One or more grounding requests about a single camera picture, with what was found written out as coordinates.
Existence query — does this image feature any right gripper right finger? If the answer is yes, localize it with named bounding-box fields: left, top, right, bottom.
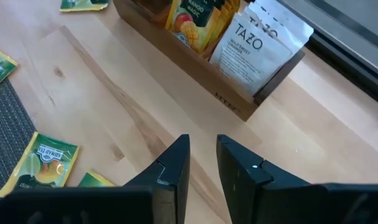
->
left=215, top=134, right=378, bottom=224

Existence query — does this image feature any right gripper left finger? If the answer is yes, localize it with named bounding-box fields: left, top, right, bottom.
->
left=0, top=134, right=191, bottom=224

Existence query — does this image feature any wooden tea organizer box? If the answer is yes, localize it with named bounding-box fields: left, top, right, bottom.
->
left=113, top=0, right=306, bottom=122

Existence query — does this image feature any grey woven placemat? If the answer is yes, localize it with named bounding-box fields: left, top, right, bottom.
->
left=0, top=79, right=37, bottom=224

